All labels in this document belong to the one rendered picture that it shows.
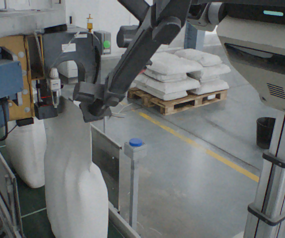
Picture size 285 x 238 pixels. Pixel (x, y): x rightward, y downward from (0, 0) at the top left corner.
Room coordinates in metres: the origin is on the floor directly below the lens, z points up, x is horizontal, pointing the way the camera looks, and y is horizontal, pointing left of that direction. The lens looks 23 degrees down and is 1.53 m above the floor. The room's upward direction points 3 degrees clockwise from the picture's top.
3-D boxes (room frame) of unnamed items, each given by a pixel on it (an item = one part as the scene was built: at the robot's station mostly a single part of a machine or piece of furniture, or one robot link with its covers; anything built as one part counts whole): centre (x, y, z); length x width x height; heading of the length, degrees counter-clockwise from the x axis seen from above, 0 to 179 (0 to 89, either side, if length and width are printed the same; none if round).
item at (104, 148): (1.89, 0.44, 0.54); 1.05 x 0.02 x 0.41; 37
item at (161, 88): (4.07, -0.35, 0.32); 0.66 x 0.43 x 0.15; 129
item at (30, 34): (1.24, 0.47, 1.26); 0.22 x 0.05 x 0.16; 37
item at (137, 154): (1.32, 0.04, 0.81); 0.08 x 0.08 x 0.06; 37
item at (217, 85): (4.45, -0.83, 0.20); 0.67 x 0.43 x 0.15; 127
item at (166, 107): (4.42, -0.45, 0.07); 1.20 x 0.82 x 0.14; 129
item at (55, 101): (1.16, 0.35, 1.11); 0.03 x 0.03 x 0.06
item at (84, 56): (1.37, 0.38, 1.21); 0.30 x 0.25 x 0.30; 37
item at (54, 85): (1.16, 0.35, 1.14); 0.05 x 0.04 x 0.16; 127
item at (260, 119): (3.05, -1.30, 0.13); 0.30 x 0.30 x 0.26
